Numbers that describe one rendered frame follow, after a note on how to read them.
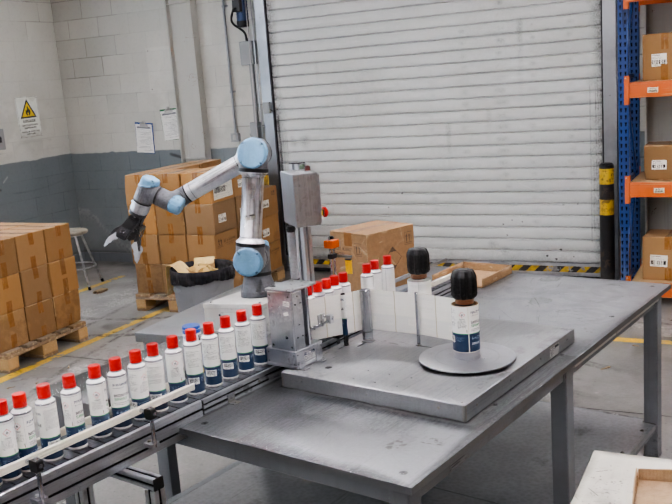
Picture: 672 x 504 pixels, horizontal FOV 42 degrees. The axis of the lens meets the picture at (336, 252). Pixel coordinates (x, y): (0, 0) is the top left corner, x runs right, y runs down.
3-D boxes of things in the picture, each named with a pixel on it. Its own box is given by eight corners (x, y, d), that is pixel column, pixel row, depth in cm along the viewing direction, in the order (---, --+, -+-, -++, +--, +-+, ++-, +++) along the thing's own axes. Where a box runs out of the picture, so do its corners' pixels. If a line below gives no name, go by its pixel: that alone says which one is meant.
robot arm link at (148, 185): (158, 184, 337) (138, 175, 337) (148, 209, 340) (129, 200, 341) (165, 180, 344) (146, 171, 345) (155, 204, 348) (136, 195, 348)
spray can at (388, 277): (392, 307, 346) (388, 257, 342) (381, 306, 349) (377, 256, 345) (399, 304, 350) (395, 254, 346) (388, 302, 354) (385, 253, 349)
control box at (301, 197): (296, 228, 306) (292, 174, 302) (284, 222, 322) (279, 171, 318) (323, 224, 309) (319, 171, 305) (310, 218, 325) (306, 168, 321)
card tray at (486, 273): (482, 288, 386) (482, 279, 385) (432, 283, 401) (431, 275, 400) (512, 273, 409) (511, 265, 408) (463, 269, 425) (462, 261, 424)
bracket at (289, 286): (290, 293, 274) (289, 290, 274) (264, 290, 281) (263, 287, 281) (316, 283, 285) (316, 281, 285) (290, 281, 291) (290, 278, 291)
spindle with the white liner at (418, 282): (426, 332, 310) (421, 250, 304) (404, 329, 315) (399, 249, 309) (438, 325, 317) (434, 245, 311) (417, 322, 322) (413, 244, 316)
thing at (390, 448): (411, 495, 205) (411, 488, 205) (36, 396, 295) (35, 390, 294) (671, 288, 369) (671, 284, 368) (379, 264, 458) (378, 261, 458)
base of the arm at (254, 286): (262, 299, 348) (260, 274, 346) (233, 298, 356) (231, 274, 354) (284, 292, 360) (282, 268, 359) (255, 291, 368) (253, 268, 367)
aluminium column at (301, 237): (312, 338, 330) (297, 163, 317) (303, 337, 332) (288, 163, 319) (319, 335, 333) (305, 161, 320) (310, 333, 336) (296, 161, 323)
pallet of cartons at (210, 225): (220, 314, 696) (205, 173, 674) (134, 310, 731) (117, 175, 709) (288, 279, 803) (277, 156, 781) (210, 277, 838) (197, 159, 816)
